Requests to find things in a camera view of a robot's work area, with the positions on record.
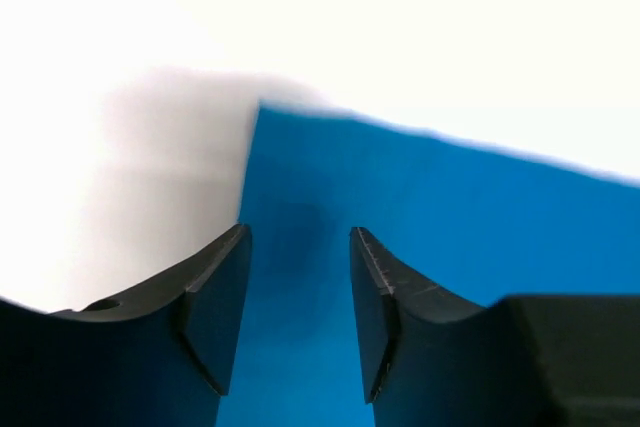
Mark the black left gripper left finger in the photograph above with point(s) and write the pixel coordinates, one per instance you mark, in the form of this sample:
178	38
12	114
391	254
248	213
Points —
204	295

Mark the blue t-shirt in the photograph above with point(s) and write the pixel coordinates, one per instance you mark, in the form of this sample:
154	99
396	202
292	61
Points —
481	224

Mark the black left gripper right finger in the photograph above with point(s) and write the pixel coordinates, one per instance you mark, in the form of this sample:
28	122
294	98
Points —
382	287

